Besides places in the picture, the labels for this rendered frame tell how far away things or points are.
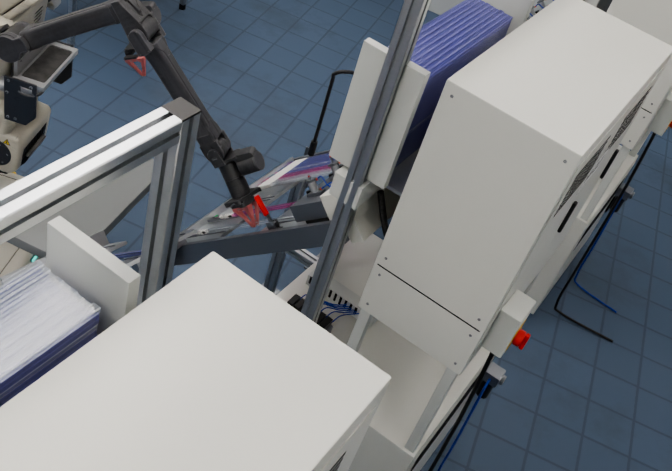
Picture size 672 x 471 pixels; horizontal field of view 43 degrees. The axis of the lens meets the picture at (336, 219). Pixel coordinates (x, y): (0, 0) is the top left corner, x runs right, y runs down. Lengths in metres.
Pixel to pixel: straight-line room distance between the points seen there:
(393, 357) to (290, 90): 2.41
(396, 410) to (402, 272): 0.59
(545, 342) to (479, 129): 2.20
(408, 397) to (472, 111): 1.08
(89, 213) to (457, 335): 1.36
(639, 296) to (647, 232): 0.55
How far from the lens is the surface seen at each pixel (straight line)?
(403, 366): 2.68
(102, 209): 2.94
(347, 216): 2.05
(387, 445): 2.52
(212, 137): 2.37
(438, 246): 2.01
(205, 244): 2.51
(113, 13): 2.30
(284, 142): 4.38
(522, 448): 3.49
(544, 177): 1.80
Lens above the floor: 2.60
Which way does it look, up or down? 40 degrees down
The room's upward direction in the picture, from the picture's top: 19 degrees clockwise
